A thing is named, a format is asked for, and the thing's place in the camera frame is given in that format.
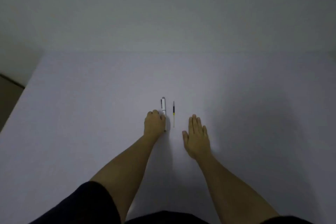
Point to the person's left hand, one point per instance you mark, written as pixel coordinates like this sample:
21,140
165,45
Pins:
153,125

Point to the person's right hand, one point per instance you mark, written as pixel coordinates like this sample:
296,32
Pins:
197,141

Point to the person's right middle finger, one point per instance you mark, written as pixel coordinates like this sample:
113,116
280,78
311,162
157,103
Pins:
194,123

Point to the person's right little finger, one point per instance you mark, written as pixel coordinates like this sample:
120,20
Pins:
205,130

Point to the person's right thumb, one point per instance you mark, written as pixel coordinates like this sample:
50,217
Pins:
185,137

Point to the person's left fingers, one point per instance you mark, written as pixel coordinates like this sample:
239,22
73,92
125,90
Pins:
157,115

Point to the white pen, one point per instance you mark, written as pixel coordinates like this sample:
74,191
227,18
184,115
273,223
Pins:
163,107

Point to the person's left forearm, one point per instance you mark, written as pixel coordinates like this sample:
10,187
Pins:
126,176

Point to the person's right forearm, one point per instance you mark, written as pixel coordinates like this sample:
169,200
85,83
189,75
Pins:
231,189

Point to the pen ink refill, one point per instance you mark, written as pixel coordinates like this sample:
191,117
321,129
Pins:
173,113

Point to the person's black shirt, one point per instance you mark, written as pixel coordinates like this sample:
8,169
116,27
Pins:
86,205

